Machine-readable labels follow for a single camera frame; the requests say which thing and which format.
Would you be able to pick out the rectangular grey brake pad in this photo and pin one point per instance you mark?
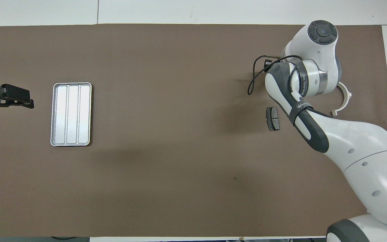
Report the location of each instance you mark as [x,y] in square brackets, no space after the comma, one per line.
[273,118]

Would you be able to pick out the silver metal compartment tray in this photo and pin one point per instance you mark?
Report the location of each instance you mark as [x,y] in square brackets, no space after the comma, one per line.
[71,114]

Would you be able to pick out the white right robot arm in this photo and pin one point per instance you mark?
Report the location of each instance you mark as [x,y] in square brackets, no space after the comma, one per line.
[364,144]

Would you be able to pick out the brown table mat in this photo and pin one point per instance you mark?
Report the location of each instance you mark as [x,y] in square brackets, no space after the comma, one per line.
[146,168]

